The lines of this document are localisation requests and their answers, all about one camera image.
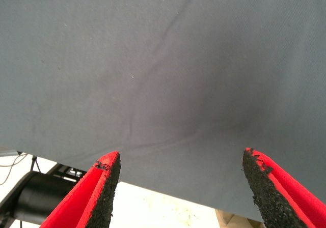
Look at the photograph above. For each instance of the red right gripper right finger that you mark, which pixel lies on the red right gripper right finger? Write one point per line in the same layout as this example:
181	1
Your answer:
282	197

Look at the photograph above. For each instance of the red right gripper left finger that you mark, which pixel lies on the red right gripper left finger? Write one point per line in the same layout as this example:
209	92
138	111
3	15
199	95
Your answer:
86	195

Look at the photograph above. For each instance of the brown cardboard piece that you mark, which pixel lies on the brown cardboard piece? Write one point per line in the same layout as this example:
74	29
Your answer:
229	220

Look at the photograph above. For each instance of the dark grey table cloth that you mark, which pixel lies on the dark grey table cloth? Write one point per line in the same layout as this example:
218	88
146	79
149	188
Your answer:
152	72

